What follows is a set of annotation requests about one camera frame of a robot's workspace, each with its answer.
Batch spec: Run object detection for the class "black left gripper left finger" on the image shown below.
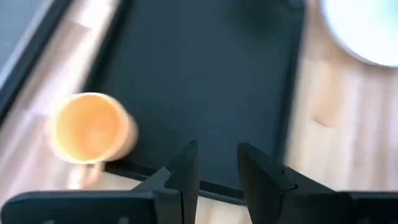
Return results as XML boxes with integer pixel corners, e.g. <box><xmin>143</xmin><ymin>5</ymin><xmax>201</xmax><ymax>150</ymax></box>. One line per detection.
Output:
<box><xmin>132</xmin><ymin>139</ymin><xmax>200</xmax><ymax>224</ymax></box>

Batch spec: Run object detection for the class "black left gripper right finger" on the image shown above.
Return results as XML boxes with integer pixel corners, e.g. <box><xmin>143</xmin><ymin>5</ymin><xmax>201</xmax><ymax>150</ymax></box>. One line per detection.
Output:
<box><xmin>237</xmin><ymin>142</ymin><xmax>352</xmax><ymax>224</ymax></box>

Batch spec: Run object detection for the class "orange ceramic mug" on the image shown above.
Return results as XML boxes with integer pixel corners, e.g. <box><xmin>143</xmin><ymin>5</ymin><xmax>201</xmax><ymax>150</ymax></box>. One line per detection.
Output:
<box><xmin>45</xmin><ymin>91</ymin><xmax>139</xmax><ymax>190</ymax></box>

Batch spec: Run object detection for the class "white round plate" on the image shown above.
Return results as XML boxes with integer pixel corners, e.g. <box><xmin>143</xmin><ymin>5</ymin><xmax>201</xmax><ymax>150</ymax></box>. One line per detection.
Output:
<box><xmin>320</xmin><ymin>0</ymin><xmax>398</xmax><ymax>68</ymax></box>

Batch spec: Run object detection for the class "black plastic serving tray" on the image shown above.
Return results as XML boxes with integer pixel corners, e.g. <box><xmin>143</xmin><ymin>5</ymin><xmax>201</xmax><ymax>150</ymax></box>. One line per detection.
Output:
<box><xmin>82</xmin><ymin>0</ymin><xmax>307</xmax><ymax>206</ymax></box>

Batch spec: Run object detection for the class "black table edge frame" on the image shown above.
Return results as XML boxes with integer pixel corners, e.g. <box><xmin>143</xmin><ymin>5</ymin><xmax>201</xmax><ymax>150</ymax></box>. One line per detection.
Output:
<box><xmin>0</xmin><ymin>0</ymin><xmax>74</xmax><ymax>125</ymax></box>

